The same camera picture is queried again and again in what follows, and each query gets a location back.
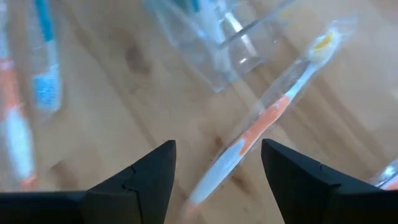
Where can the orange toothbrush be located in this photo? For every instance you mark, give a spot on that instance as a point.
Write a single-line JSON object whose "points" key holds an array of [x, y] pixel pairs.
{"points": [[264, 119], [17, 140]]}

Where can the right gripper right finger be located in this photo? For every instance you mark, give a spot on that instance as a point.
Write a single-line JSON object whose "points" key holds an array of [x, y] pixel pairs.
{"points": [[304, 193]]}

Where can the clear acrylic organizer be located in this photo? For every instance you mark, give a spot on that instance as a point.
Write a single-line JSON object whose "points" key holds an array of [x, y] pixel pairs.
{"points": [[202, 62]]}

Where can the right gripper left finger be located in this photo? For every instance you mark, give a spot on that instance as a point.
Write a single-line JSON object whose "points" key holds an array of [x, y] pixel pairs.
{"points": [[149, 186]]}

